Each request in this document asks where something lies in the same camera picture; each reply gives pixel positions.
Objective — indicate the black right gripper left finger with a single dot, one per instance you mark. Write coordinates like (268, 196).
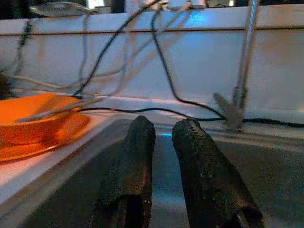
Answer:
(133, 166)

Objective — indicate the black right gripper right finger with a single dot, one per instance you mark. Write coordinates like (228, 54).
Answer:
(202, 171)

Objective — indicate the stainless steel sink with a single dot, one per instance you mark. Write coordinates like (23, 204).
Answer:
(261, 178)

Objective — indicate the orange plate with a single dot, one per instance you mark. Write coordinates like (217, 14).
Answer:
(71, 128)

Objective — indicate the silver metal cutlery piece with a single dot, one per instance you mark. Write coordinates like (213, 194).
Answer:
(59, 109)

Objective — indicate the orange bowl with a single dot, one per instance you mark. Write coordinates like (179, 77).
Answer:
(28, 130)

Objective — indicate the grey metal pole with base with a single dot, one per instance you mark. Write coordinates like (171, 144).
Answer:
(247, 47)

